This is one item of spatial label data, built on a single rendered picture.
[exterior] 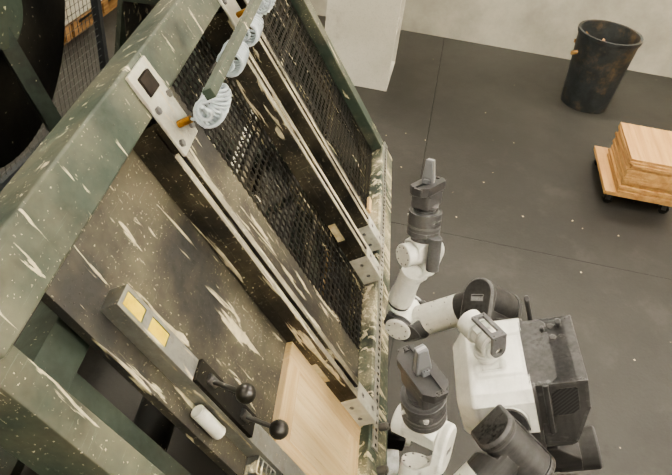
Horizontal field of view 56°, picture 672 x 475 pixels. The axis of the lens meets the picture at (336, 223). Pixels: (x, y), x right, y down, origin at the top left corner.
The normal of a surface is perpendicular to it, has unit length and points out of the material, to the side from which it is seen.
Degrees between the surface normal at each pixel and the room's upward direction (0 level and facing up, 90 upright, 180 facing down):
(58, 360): 57
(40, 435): 90
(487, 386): 23
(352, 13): 90
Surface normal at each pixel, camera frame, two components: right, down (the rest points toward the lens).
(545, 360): -0.29, -0.76
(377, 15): -0.19, 0.61
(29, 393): 0.89, -0.31
